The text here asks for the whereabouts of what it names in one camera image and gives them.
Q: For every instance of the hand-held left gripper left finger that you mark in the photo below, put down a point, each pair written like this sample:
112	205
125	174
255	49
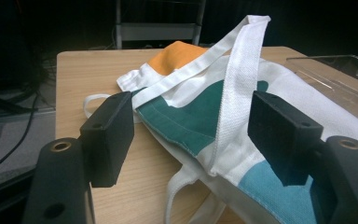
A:
107	140

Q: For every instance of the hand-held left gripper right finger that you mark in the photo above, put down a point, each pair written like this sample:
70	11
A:
281	137

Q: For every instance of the clear plastic tray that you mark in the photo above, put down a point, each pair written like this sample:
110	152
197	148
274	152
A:
323	77

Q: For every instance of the white colour-block tote bag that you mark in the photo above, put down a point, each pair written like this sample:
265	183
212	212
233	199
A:
186	121

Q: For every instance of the grey metal stand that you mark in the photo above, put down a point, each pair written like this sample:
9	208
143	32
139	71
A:
158	31

